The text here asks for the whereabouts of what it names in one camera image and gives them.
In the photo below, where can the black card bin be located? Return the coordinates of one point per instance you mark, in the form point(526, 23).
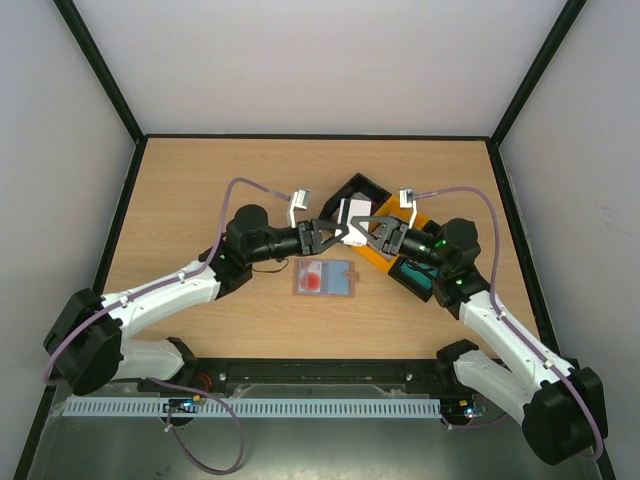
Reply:
point(357, 187)

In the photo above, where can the white slotted cable duct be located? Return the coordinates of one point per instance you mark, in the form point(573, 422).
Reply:
point(124, 407)

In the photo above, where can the black enclosure frame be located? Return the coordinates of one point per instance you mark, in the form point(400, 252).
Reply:
point(439, 68)

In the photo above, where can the white magnetic stripe card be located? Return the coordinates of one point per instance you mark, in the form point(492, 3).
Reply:
point(351, 210)

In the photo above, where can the black mounting rail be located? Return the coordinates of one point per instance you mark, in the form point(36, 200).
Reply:
point(428, 376)

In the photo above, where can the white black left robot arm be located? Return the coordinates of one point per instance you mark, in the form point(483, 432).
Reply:
point(93, 341)

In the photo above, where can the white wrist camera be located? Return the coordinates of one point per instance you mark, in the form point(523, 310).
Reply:
point(298, 201)
point(408, 201)

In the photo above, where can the yellow card bin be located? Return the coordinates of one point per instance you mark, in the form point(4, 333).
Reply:
point(391, 208)

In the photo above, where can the red white credit card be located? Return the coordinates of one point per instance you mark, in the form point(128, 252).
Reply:
point(310, 277)

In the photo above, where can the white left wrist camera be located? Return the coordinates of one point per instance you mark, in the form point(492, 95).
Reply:
point(298, 201)

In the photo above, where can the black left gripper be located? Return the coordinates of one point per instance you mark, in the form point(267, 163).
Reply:
point(309, 235)

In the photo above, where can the teal cards stack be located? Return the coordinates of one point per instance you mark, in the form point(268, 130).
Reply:
point(417, 278)

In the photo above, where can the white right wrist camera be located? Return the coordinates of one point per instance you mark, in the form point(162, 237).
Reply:
point(408, 201)

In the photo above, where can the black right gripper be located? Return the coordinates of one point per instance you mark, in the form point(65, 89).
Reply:
point(393, 236)

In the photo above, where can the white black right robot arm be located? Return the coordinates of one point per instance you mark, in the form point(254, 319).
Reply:
point(559, 407)

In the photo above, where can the black bin with teal cards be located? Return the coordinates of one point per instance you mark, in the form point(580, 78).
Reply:
point(394, 270)

